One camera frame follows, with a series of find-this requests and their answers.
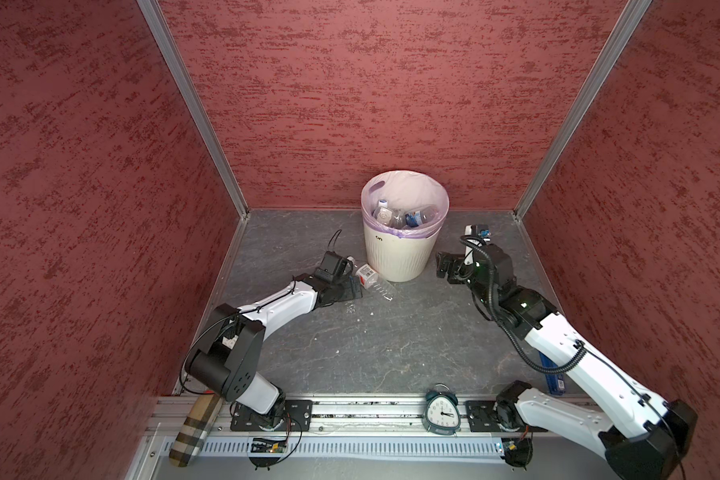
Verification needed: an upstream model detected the white red label bottle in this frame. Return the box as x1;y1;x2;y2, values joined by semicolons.
348;257;396;301

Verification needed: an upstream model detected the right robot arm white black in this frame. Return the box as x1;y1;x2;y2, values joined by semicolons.
436;235;698;479

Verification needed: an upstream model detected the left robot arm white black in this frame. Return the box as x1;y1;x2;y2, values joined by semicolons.
183;251;362;431

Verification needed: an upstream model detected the white ribbed waste bin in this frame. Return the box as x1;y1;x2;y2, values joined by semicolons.
362;171;451;283

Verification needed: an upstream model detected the purple bin liner bag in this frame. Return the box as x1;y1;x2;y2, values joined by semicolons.
361;170;450;239

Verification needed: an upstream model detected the blue tool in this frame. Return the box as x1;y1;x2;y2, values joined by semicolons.
539;353;568;396

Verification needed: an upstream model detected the green alarm clock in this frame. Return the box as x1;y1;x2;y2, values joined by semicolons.
422;383;461;436

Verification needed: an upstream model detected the plaid checkered pouch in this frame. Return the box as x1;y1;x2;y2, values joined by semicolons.
168;395;223;468

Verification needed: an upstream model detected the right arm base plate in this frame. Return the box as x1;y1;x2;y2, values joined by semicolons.
464;400;547;436

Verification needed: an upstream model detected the aluminium rail frame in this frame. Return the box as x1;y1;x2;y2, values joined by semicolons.
122;392;655;480

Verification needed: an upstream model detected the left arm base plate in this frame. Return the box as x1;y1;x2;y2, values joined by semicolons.
230;399;313;433

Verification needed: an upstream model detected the right corner aluminium post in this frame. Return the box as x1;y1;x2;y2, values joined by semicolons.
514;0;651;222

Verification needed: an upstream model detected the corner aluminium post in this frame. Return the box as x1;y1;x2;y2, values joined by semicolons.
137;0;250;222
514;0;651;222

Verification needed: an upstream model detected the left corner aluminium post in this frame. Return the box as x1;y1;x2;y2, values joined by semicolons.
137;0;250;222

